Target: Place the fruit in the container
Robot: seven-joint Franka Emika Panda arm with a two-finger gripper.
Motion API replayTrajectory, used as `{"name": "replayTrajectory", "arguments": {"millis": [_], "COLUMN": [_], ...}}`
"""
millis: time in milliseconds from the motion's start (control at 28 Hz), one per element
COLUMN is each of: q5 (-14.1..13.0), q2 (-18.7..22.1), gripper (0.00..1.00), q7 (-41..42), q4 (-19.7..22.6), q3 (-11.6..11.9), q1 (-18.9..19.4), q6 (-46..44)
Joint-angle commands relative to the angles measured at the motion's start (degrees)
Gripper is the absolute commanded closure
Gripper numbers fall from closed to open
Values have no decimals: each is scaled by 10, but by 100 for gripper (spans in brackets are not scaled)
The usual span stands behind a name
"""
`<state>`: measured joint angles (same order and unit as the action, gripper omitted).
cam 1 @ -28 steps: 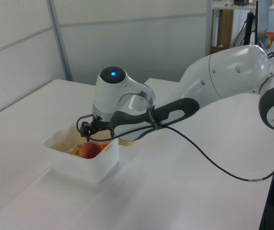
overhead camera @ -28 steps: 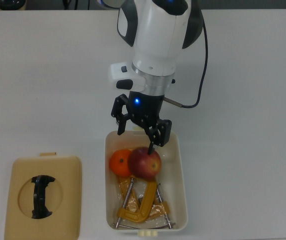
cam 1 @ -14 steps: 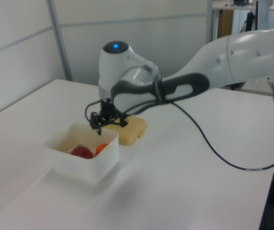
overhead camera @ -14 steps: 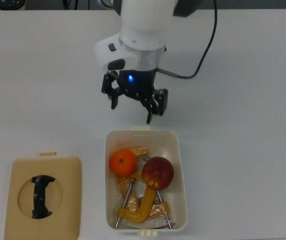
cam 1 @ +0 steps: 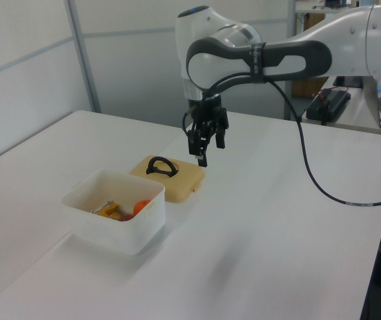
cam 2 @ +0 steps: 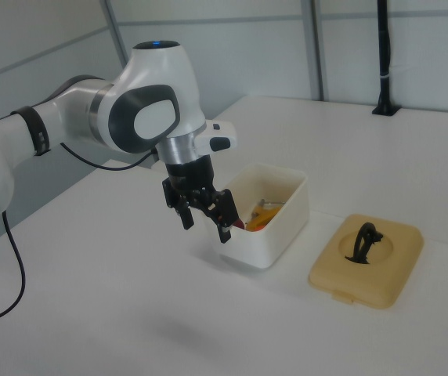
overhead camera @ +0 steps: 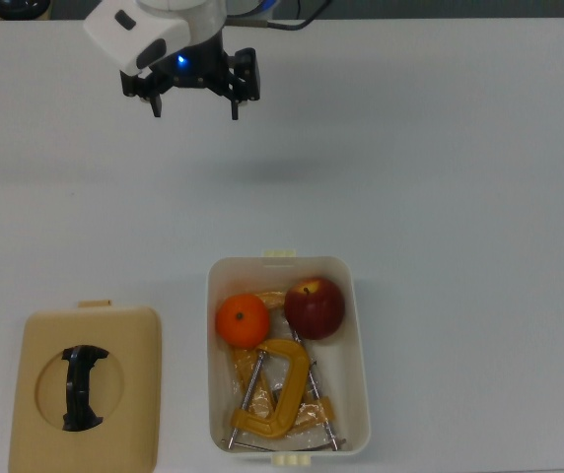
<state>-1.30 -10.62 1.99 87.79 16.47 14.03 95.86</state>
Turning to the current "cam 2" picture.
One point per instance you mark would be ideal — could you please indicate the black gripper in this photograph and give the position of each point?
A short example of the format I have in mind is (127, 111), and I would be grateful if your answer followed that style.
(190, 174)

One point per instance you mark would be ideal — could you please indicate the red apple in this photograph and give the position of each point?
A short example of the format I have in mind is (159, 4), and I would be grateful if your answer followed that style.
(238, 224)

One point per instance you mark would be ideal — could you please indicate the orange fruit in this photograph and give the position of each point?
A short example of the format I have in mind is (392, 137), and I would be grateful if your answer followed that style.
(256, 228)

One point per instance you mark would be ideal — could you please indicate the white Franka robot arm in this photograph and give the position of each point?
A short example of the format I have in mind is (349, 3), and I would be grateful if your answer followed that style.
(157, 78)

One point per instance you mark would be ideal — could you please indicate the white plastic container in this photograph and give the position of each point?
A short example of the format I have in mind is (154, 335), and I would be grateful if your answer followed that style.
(279, 239)

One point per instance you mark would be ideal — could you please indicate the orange toy clamp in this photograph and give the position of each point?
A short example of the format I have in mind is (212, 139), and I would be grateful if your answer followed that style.
(267, 213)

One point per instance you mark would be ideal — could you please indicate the grey partition post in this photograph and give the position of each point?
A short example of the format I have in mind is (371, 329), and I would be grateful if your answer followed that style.
(316, 51)
(114, 31)

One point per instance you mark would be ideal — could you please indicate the black pole mount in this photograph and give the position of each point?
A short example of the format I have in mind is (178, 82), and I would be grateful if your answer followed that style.
(384, 78)

